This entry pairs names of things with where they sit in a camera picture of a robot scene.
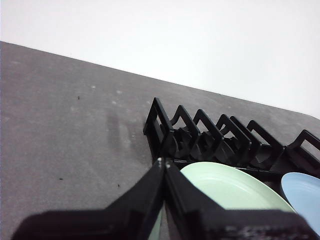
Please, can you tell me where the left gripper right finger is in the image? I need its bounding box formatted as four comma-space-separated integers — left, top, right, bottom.
164, 162, 320, 240

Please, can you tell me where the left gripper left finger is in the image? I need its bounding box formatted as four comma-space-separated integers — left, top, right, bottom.
11, 157, 166, 240

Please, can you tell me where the pale green plate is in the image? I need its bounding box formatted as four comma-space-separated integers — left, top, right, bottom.
147, 161, 296, 240

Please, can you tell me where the pale blue plate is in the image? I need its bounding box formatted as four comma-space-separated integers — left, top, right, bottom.
281, 172, 320, 237

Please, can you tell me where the black plastic plate rack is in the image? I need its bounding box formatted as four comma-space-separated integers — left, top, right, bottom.
143, 97, 320, 181

